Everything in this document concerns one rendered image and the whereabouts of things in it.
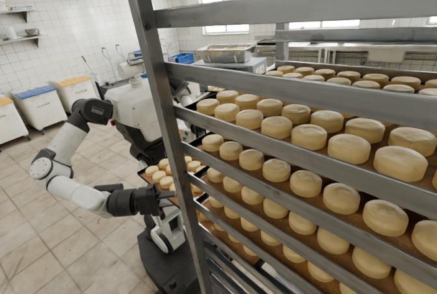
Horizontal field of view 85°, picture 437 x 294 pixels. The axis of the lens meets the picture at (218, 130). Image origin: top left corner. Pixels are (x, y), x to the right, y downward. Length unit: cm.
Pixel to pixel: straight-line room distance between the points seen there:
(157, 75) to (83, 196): 55
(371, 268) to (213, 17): 42
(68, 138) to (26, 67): 466
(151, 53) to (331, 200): 39
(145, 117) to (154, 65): 66
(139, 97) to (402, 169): 96
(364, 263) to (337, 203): 10
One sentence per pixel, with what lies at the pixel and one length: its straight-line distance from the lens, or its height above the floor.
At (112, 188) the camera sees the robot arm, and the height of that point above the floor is 118.
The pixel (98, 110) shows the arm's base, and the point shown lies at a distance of 108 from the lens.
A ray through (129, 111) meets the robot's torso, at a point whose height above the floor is 134.
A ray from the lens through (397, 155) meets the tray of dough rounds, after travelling 35.
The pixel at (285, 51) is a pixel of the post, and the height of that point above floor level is 154.
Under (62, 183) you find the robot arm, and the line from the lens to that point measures 101.
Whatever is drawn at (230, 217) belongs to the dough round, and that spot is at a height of 123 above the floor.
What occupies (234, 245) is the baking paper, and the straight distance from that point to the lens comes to 68.
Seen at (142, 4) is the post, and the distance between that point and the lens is 47.
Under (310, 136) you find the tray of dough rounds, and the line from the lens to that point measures 37.
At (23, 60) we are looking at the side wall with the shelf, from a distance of 568.
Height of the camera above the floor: 169
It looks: 28 degrees down
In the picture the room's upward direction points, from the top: 7 degrees counter-clockwise
